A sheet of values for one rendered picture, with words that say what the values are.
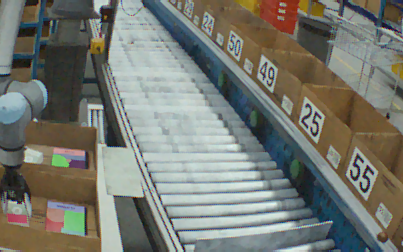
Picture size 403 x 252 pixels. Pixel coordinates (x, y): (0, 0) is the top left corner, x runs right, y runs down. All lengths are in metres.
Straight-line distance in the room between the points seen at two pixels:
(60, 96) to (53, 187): 0.53
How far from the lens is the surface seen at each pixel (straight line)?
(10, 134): 1.14
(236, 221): 1.54
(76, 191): 1.45
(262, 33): 2.63
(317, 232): 1.53
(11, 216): 1.33
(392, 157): 1.79
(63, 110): 1.90
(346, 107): 2.04
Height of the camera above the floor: 1.62
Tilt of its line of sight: 25 degrees down
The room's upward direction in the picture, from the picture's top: 11 degrees clockwise
